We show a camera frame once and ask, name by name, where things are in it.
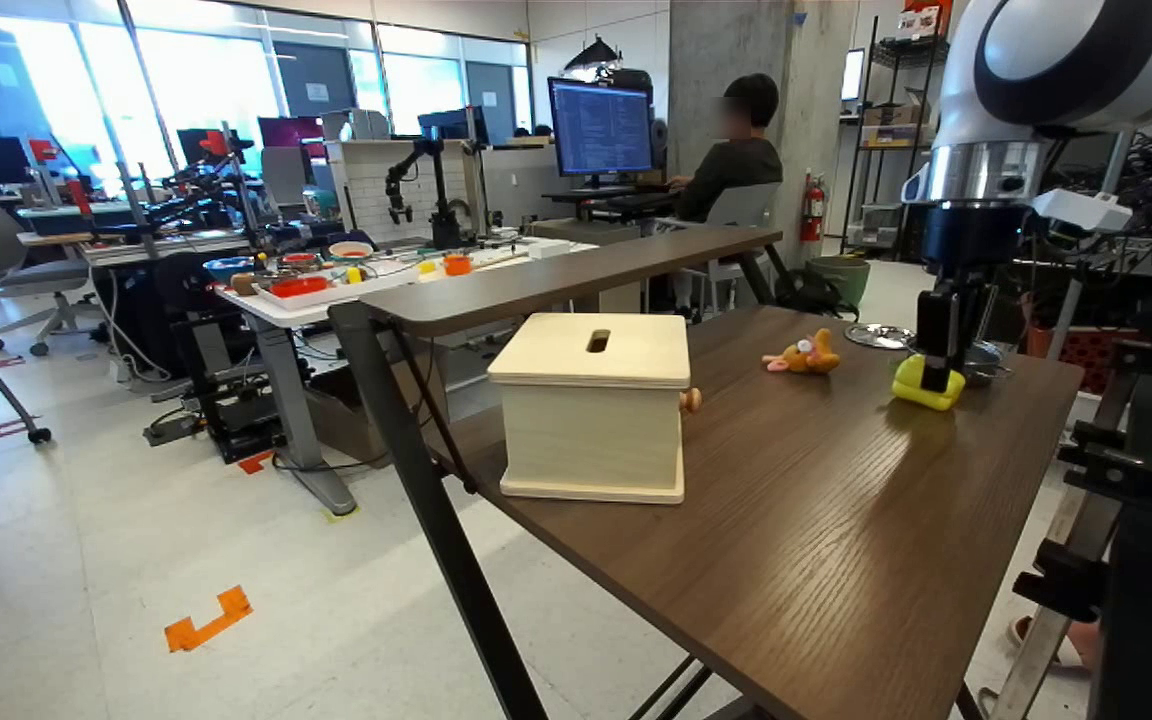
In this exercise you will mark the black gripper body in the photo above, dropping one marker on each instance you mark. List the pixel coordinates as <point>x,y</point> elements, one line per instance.
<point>970,243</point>

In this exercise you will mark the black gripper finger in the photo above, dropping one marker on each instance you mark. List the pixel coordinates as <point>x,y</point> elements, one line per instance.
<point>974,327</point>
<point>934,341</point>

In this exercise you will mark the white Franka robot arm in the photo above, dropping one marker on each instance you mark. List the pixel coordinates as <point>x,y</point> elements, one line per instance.
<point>1069,64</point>

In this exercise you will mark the small black robot arm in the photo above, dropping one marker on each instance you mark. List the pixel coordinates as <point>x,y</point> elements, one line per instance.
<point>440,214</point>

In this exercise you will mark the dark round dish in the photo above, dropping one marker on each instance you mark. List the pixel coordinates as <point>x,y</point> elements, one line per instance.
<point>987,362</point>

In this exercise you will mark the shiny metal bowl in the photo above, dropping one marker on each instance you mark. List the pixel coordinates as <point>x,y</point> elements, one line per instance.
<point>878,333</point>

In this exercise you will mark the green bag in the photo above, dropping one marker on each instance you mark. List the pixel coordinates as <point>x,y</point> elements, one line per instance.
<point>824,281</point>

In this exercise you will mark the orange plush toy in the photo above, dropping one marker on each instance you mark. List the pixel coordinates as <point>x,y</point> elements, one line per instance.
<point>804,359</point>

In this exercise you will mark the black metal shelf rack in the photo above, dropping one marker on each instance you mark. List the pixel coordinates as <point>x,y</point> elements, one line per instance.
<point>891,134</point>

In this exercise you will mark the red fire extinguisher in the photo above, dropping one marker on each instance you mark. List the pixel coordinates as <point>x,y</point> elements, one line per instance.
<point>815,211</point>

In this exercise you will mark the grey office chair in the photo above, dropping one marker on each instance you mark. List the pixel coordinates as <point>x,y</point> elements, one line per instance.
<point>743,211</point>

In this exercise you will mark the seated person in dark top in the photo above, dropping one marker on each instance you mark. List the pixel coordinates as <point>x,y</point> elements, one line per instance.
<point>728,166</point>

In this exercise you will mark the cream wooden slot box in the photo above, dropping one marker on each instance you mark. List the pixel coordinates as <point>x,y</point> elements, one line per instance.
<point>592,420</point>

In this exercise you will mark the blue-screen computer monitor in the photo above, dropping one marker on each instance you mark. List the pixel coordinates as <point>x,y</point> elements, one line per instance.
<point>597,130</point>

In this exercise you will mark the long brown side table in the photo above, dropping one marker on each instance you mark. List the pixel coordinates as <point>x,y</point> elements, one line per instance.
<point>537,279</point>

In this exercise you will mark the orange small bowl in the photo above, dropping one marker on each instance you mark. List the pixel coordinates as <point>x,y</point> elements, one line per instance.
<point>459,265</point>

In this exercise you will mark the red tray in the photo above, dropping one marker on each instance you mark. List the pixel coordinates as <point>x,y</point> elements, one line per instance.
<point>297,284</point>

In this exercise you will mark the white height-adjustable desk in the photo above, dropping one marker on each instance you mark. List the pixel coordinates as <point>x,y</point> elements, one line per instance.
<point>287,384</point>

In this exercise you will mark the orange floor tape mark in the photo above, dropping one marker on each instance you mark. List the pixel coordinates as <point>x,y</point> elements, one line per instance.
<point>206,620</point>

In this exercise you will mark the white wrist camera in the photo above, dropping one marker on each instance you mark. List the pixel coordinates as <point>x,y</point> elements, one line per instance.
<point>1082,211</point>

